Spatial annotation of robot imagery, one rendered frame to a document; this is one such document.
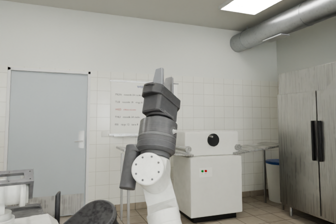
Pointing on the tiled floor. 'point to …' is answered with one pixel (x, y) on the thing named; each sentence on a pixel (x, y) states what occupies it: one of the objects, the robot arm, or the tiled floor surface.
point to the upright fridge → (308, 140)
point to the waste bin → (273, 179)
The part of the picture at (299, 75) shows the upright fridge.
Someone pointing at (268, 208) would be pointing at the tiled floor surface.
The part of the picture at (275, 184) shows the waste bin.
